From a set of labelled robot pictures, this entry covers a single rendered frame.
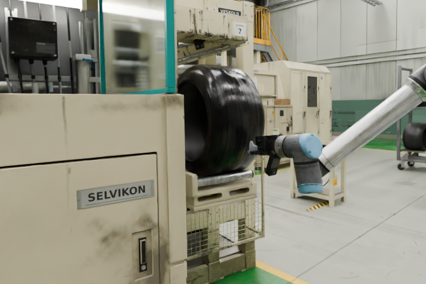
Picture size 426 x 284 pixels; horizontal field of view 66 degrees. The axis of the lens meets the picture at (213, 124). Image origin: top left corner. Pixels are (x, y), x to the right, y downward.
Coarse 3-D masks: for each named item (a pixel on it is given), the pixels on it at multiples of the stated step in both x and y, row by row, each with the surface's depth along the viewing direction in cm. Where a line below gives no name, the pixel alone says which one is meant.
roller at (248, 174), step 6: (216, 174) 152; (222, 174) 152; (228, 174) 154; (234, 174) 155; (240, 174) 157; (246, 174) 159; (252, 174) 161; (198, 180) 145; (204, 180) 146; (210, 180) 148; (216, 180) 149; (222, 180) 151; (228, 180) 153; (234, 180) 156; (198, 186) 145
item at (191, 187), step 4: (188, 172) 144; (188, 176) 141; (192, 176) 138; (196, 176) 139; (188, 180) 141; (192, 180) 138; (196, 180) 139; (188, 184) 141; (192, 184) 138; (196, 184) 139; (188, 188) 141; (192, 188) 138; (196, 188) 139; (188, 192) 141; (192, 192) 139; (196, 192) 139; (192, 196) 139; (196, 196) 140
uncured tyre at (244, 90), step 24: (192, 72) 153; (216, 72) 147; (240, 72) 155; (192, 96) 185; (216, 96) 140; (240, 96) 143; (192, 120) 190; (216, 120) 138; (240, 120) 141; (264, 120) 152; (192, 144) 186; (216, 144) 140; (240, 144) 143; (192, 168) 157; (216, 168) 147; (240, 168) 157
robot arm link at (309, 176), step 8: (296, 168) 119; (304, 168) 116; (312, 168) 116; (296, 176) 120; (304, 176) 116; (312, 176) 116; (320, 176) 118; (304, 184) 116; (312, 184) 116; (320, 184) 116; (304, 192) 117; (312, 192) 116
